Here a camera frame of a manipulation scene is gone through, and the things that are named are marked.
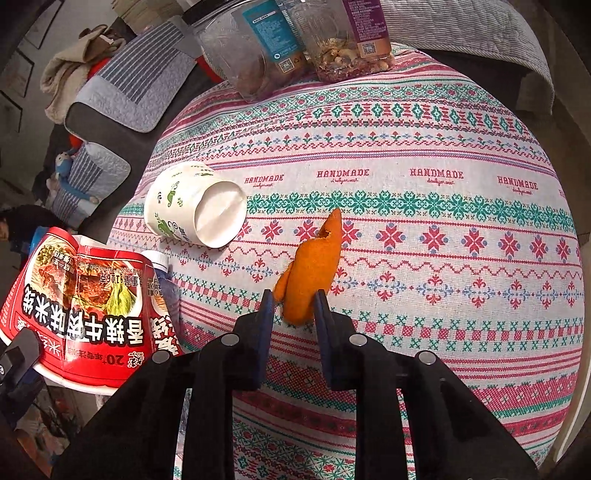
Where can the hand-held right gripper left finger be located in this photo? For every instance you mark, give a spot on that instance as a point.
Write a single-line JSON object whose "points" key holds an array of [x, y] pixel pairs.
{"points": [[267, 327]]}

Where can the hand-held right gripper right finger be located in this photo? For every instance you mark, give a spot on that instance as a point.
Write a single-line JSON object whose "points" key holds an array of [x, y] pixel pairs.
{"points": [[322, 337]]}

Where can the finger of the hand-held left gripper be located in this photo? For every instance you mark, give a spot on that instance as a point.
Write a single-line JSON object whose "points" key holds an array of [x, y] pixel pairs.
{"points": [[18, 357]]}

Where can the orange peel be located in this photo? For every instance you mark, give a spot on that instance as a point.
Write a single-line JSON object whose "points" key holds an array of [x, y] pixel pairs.
{"points": [[309, 267]]}

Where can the red instant noodle cup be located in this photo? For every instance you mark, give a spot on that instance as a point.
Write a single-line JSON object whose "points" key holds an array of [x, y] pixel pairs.
{"points": [[83, 295]]}

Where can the crushed clear plastic bottle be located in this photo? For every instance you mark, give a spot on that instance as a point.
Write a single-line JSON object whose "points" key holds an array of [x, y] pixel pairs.
{"points": [[164, 286]]}

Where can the white paper cup green print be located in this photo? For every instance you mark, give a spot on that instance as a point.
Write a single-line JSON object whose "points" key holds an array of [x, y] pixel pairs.
{"points": [[184, 203]]}

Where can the patterned tablecloth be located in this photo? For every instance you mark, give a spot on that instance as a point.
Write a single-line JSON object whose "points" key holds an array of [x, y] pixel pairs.
{"points": [[438, 300]]}

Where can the dark cloth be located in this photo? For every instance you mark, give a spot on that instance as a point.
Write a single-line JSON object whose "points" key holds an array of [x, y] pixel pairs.
{"points": [[32, 226]]}

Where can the grey striped seat cover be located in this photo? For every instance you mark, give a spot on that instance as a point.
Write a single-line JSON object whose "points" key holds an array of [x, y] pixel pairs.
{"points": [[97, 175]]}

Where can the blue plush toy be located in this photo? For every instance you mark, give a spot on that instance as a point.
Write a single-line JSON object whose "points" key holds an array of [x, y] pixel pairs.
{"points": [[64, 164]]}

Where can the dark grey sofa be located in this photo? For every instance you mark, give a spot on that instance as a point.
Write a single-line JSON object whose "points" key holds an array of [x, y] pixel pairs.
{"points": [[120, 138]]}

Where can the clear jar teal label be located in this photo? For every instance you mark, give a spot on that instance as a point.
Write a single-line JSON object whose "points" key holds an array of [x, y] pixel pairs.
{"points": [[231, 55]]}

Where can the grey striped sofa cushion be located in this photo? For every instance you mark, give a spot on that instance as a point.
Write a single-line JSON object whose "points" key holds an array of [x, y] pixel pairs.
{"points": [[134, 78]]}

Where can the clear jar purple label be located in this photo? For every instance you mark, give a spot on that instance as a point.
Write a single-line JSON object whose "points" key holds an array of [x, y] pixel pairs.
{"points": [[332, 50]]}

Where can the beige blanket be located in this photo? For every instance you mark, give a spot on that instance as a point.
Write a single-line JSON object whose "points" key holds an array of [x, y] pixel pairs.
{"points": [[74, 69]]}

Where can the orange plush toy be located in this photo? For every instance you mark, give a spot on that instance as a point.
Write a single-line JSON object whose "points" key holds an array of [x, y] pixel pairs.
{"points": [[95, 68]]}

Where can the framed wall picture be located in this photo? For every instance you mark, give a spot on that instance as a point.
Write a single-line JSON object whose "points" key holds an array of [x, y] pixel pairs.
{"points": [[9, 108], [18, 74], [46, 27]]}

